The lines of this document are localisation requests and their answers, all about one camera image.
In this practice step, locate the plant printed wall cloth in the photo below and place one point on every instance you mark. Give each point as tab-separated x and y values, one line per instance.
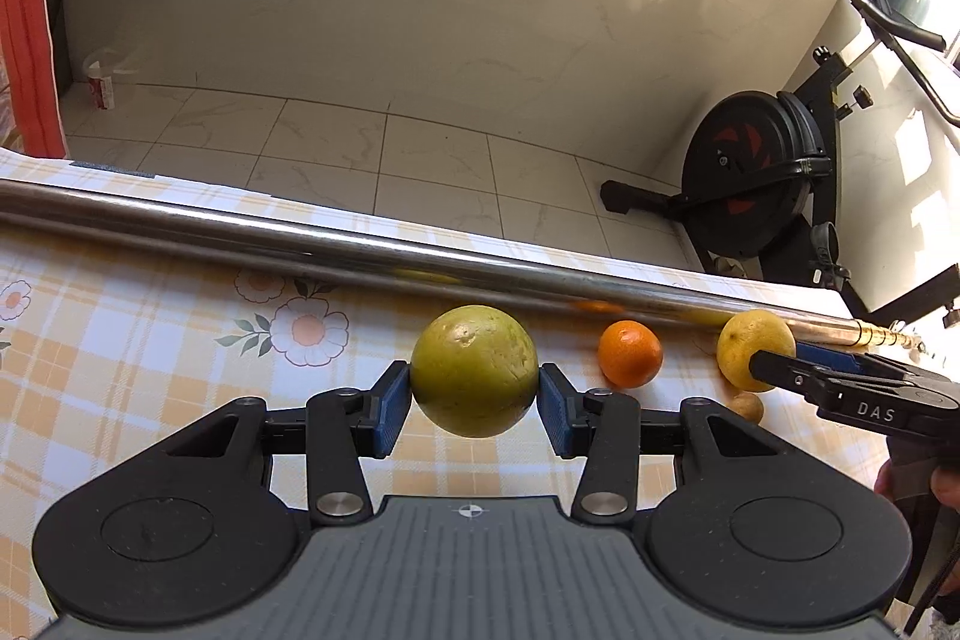
26	10

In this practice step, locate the black exercise bike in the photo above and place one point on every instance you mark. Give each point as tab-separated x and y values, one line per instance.
742	160

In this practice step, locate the orange mandarin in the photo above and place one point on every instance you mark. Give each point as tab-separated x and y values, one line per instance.
630	353

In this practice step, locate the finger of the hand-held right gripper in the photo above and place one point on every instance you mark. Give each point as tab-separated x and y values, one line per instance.
877	407
832	356

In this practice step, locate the person's right hand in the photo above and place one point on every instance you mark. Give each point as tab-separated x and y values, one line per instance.
946	486

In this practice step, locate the round yellow lemon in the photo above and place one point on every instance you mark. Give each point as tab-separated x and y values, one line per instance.
739	347

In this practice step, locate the yellow green citrus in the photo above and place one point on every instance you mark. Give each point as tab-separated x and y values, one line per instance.
474	370

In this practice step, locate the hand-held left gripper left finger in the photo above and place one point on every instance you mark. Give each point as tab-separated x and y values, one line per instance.
390	411

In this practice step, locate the steel telescopic pole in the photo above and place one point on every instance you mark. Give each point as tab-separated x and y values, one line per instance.
300	239

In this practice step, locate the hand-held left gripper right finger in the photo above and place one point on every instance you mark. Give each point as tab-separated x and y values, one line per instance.
559	411

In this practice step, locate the orange checked floral tablecloth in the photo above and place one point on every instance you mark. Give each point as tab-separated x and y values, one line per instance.
135	370

